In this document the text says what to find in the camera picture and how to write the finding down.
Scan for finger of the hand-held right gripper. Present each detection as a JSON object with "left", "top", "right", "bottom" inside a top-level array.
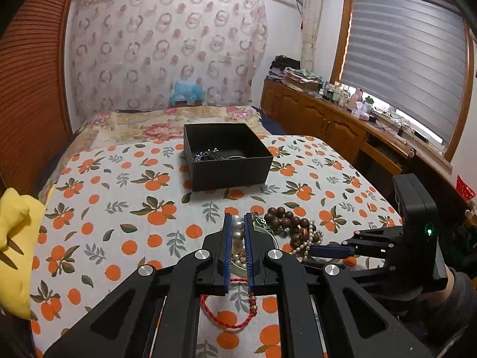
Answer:
[
  {"left": 309, "top": 228, "right": 405, "bottom": 261},
  {"left": 346, "top": 261, "right": 423, "bottom": 299}
]

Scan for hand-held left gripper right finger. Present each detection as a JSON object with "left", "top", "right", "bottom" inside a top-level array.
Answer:
[{"left": 244, "top": 212, "right": 435, "bottom": 358}]

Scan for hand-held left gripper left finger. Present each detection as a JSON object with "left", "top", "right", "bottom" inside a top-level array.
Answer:
[{"left": 43, "top": 212, "right": 234, "bottom": 358}]

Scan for small pink pearl strand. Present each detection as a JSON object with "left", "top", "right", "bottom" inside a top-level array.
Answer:
[{"left": 290, "top": 221, "right": 325, "bottom": 262}]

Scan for large white pearl necklace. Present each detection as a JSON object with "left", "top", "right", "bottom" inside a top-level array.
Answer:
[{"left": 231, "top": 214, "right": 247, "bottom": 273}]

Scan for brown wooden bead bracelet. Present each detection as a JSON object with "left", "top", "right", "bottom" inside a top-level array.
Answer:
[{"left": 264, "top": 206, "right": 318, "bottom": 245}]

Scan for black jewelry box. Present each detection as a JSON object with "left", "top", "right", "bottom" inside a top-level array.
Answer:
[{"left": 182, "top": 122, "right": 274, "bottom": 192}]

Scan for person's right forearm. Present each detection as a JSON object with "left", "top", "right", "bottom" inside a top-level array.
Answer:
[{"left": 404, "top": 268, "right": 477, "bottom": 358}]

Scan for green jade pendant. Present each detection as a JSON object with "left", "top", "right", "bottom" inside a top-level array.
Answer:
[{"left": 253, "top": 212, "right": 272, "bottom": 232}]

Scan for red packet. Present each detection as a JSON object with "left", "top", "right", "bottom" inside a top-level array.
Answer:
[{"left": 455, "top": 175, "right": 475, "bottom": 200}]

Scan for orange print bed sheet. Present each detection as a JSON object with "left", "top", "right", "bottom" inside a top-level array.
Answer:
[{"left": 29, "top": 134, "right": 405, "bottom": 358}]

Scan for pink tissue pack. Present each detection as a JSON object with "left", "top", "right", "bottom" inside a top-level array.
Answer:
[{"left": 352, "top": 101, "right": 372, "bottom": 121}]

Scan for wooden low cabinet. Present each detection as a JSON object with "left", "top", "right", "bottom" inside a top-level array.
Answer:
[{"left": 260, "top": 78, "right": 471, "bottom": 215}]

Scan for dark blue bed sheet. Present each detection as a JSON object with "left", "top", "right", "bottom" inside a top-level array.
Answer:
[{"left": 250, "top": 105, "right": 289, "bottom": 135}]

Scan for group of cosmetic bottles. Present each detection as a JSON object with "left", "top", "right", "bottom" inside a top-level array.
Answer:
[{"left": 321, "top": 81, "right": 365, "bottom": 112}]

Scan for floral blanket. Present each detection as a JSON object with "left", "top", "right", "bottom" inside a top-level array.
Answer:
[{"left": 72, "top": 105, "right": 270, "bottom": 150}]

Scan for grey zebra window blind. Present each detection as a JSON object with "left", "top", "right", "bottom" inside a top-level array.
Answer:
[{"left": 340, "top": 0, "right": 471, "bottom": 147}]

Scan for stack of folded clothes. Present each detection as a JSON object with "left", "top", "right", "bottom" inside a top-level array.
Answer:
[{"left": 267, "top": 55, "right": 324, "bottom": 93}]

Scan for yellow plush pillow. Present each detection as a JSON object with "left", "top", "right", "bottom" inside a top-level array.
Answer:
[{"left": 0, "top": 187, "right": 56, "bottom": 320}]

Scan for wrapped air conditioner pipe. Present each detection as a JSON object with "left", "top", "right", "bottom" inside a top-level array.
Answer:
[{"left": 299, "top": 0, "right": 326, "bottom": 72}]

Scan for wooden slatted wardrobe door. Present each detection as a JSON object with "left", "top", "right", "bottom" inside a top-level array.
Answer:
[{"left": 0, "top": 0, "right": 81, "bottom": 196}]

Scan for red cord bracelet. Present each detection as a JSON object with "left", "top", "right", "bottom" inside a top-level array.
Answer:
[{"left": 200, "top": 278, "right": 258, "bottom": 331}]

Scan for white cables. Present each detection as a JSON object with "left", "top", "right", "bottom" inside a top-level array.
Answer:
[{"left": 372, "top": 109, "right": 427, "bottom": 143}]

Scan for silver chain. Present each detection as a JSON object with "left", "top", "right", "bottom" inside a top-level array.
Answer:
[{"left": 193, "top": 148, "right": 224, "bottom": 163}]

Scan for wooden window frame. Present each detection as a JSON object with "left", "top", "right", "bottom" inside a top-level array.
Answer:
[{"left": 329, "top": 0, "right": 477, "bottom": 165}]

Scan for ring pattern wall cloth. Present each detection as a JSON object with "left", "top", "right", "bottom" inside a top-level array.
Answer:
[{"left": 70, "top": 0, "right": 269, "bottom": 120}]

